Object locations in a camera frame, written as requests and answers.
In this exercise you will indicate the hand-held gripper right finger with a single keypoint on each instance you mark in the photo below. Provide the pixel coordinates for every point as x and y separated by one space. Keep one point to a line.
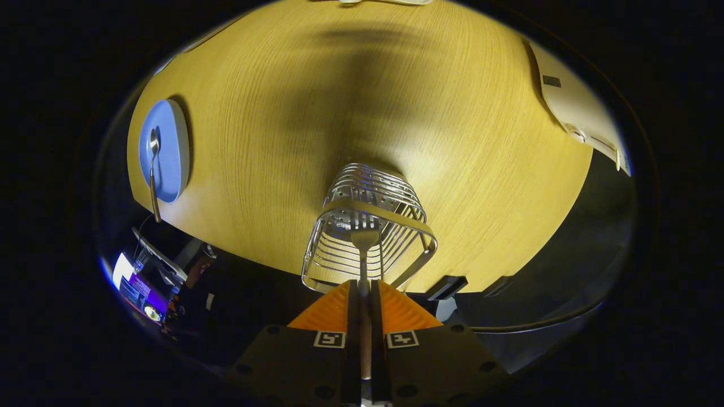
378 350

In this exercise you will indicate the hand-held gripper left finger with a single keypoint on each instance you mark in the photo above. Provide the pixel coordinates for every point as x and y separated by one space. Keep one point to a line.
354 350

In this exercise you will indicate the metal fork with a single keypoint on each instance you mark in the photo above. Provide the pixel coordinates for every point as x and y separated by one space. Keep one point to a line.
365 240

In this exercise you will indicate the metal spoon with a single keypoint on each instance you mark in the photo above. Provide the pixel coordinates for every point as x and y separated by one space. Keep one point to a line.
154 169

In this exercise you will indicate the black table clamp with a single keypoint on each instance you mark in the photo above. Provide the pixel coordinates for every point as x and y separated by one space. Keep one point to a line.
498 285
447 287

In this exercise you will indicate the brown bottle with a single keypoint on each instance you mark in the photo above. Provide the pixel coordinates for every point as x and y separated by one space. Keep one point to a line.
201 265

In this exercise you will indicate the lit computer screen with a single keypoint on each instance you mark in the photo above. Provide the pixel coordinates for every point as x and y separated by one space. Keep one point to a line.
133 282

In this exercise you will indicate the blue plate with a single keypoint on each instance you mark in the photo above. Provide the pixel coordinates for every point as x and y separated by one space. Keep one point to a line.
169 152

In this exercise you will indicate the white flat device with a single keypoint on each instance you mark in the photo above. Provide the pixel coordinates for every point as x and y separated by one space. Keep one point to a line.
571 102

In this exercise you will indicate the white divided bean dish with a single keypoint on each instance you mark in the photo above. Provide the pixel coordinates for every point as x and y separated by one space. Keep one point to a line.
390 1

